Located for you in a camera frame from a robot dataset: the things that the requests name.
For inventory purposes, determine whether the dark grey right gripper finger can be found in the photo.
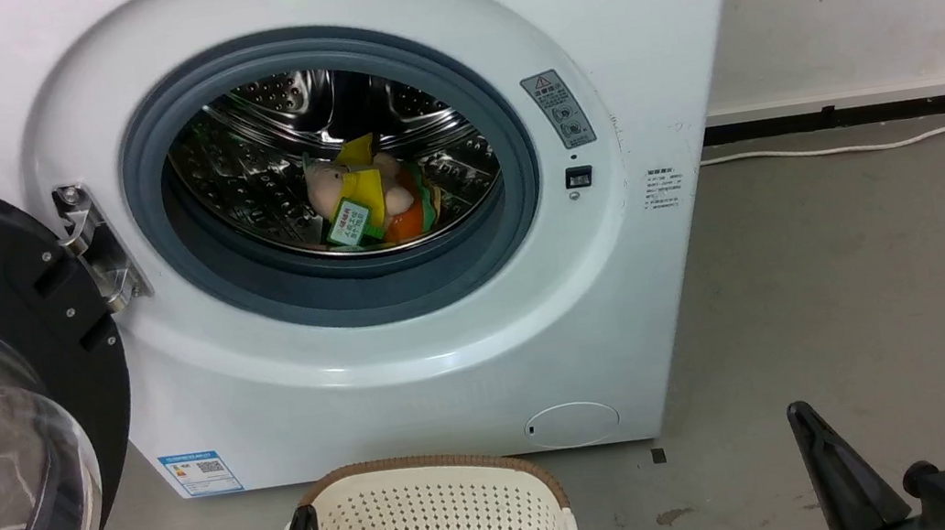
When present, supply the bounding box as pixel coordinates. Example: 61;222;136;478
785;387;918;530

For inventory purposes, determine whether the cream perforated laundry basket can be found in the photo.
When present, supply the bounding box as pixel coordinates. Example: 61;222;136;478
257;434;579;530

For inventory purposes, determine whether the white front-load washing machine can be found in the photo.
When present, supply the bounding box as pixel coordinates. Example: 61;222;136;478
0;0;811;530

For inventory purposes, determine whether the orange green plush toy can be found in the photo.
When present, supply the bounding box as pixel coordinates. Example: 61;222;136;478
375;162;448;246

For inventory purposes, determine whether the beige plush doll yellow outfit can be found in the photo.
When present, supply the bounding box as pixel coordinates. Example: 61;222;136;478
299;129;417;251

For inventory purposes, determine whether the blue energy label sticker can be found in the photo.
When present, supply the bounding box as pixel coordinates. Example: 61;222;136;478
157;445;245;503

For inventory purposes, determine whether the round white filter cover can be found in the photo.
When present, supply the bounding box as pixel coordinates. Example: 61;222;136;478
521;395;624;454

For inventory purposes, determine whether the grey rubber door gasket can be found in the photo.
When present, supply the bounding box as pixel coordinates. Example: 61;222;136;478
103;0;559;359

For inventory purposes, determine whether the green hang tag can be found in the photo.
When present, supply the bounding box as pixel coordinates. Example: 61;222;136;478
321;193;379;252

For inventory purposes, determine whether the black baseboard strip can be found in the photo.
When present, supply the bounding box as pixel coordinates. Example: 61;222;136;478
701;90;945;148

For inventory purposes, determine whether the metal door hinge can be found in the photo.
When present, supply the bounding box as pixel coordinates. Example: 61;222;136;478
50;175;156;320

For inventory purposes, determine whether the stainless steel washer drum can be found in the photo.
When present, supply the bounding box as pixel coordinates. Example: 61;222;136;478
158;43;512;281

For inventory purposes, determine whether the grey warning sticker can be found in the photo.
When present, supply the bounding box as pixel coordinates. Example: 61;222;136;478
519;64;599;156

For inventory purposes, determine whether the white power cable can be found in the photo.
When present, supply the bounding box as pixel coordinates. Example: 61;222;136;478
695;93;945;178

